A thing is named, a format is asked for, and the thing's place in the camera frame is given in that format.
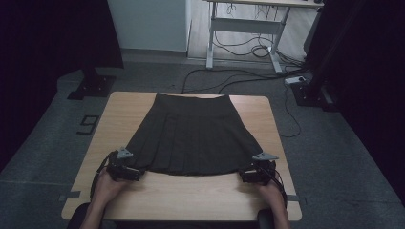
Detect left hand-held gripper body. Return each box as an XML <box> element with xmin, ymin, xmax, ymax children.
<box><xmin>105</xmin><ymin>146</ymin><xmax>141</xmax><ymax>182</ymax></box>

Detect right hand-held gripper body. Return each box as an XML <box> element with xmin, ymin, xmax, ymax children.
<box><xmin>245</xmin><ymin>152</ymin><xmax>280</xmax><ymax>186</ymax></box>

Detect black pleated skirt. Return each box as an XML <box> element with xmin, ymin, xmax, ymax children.
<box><xmin>126</xmin><ymin>92</ymin><xmax>264</xmax><ymax>177</ymax></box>

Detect person's left hand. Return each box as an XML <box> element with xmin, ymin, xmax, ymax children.
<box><xmin>93</xmin><ymin>167</ymin><xmax>129</xmax><ymax>204</ymax></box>

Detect person's right hand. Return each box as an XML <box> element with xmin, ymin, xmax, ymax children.
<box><xmin>256</xmin><ymin>180</ymin><xmax>287</xmax><ymax>208</ymax></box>

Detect grey floor tape strip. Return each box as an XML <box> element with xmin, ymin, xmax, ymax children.
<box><xmin>290</xmin><ymin>194</ymin><xmax>308</xmax><ymax>205</ymax></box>
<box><xmin>58</xmin><ymin>190</ymin><xmax>82</xmax><ymax>203</ymax></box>

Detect person's right knee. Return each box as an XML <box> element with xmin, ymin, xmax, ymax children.
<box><xmin>257</xmin><ymin>208</ymin><xmax>275</xmax><ymax>229</ymax></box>

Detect person's knee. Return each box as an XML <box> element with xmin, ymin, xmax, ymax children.
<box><xmin>257</xmin><ymin>208</ymin><xmax>275</xmax><ymax>229</ymax></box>
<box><xmin>66</xmin><ymin>202</ymin><xmax>96</xmax><ymax>229</ymax></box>

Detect person's left knee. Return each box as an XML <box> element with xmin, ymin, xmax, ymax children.
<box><xmin>66</xmin><ymin>202</ymin><xmax>96</xmax><ymax>229</ymax></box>

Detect black stand base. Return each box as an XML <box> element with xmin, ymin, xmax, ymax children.
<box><xmin>67</xmin><ymin>68</ymin><xmax>117</xmax><ymax>101</ymax></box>
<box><xmin>290</xmin><ymin>79</ymin><xmax>339</xmax><ymax>113</ymax></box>

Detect white power strip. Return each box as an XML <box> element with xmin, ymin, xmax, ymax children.
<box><xmin>284</xmin><ymin>75</ymin><xmax>307</xmax><ymax>86</ymax></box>

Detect black curtain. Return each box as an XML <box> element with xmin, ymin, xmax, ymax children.
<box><xmin>303</xmin><ymin>0</ymin><xmax>405</xmax><ymax>208</ymax></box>
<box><xmin>0</xmin><ymin>0</ymin><xmax>125</xmax><ymax>173</ymax></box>

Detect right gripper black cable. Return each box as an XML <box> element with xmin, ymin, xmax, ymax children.
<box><xmin>270</xmin><ymin>160</ymin><xmax>288</xmax><ymax>209</ymax></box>

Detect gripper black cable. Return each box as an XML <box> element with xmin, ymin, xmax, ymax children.
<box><xmin>90</xmin><ymin>150</ymin><xmax>117</xmax><ymax>200</ymax></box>
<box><xmin>270</xmin><ymin>160</ymin><xmax>288</xmax><ymax>209</ymax></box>

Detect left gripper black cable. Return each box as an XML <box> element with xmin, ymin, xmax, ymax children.
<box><xmin>90</xmin><ymin>150</ymin><xmax>117</xmax><ymax>200</ymax></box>

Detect thin black floor cable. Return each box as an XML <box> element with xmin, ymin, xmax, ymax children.
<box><xmin>279</xmin><ymin>84</ymin><xmax>302</xmax><ymax>139</ymax></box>

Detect long black floor cable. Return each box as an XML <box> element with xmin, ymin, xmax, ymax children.
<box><xmin>181</xmin><ymin>68</ymin><xmax>309</xmax><ymax>95</ymax></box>

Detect coiled black cables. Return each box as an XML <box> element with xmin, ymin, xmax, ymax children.
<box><xmin>212</xmin><ymin>30</ymin><xmax>305</xmax><ymax>66</ymax></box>

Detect white desk frame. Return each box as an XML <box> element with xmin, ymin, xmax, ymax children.
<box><xmin>203</xmin><ymin>0</ymin><xmax>325</xmax><ymax>74</ymax></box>

